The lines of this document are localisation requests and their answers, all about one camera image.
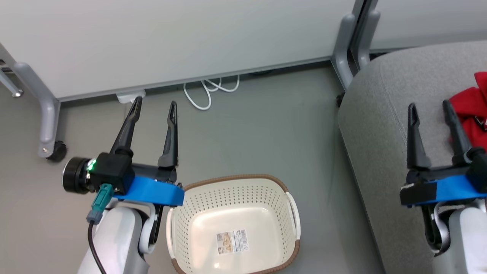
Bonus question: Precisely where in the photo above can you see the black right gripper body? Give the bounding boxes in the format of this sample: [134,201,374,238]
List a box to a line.
[405,148,487,190]

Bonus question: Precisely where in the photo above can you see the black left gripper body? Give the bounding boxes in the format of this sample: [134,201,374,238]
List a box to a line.
[63,152,178,195]

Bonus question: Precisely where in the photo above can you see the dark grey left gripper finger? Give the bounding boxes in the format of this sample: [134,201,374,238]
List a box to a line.
[158,101,180,169]
[110,96,143,156]

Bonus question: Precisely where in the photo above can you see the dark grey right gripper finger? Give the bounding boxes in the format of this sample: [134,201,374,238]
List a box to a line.
[442,100,475,165]
[406,103,433,170]

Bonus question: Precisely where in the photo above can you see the red white-striped jersey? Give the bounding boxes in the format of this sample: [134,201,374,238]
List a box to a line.
[449,72,487,151]

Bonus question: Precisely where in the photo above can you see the grey fabric sofa seat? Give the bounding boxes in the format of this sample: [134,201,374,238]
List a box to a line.
[338,40,487,274]

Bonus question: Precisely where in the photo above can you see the cream perforated laundry basket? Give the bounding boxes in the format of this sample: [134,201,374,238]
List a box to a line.
[166,174,301,274]

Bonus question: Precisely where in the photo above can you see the grey partition leg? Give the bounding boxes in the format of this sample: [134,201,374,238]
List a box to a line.
[331,14,360,90]
[13,62,61,158]
[354,10,381,71]

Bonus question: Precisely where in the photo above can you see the large white partition panel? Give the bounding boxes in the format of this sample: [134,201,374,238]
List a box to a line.
[0,0,356,101]

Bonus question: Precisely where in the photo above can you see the small white partition panel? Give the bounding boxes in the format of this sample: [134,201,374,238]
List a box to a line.
[367,0,487,52]

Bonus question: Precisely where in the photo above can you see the grey metal stand pole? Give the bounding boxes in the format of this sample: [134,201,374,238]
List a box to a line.
[0,68,23,97]

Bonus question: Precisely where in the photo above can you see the white plastic floor bracket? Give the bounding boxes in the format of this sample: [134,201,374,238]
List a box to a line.
[116,90,146,104]

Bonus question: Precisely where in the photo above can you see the black cable with teal connector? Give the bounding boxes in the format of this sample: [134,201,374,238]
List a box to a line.
[86,184,115,274]

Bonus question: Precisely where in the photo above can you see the white looped cable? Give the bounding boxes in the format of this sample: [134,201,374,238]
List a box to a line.
[183,75,240,111]

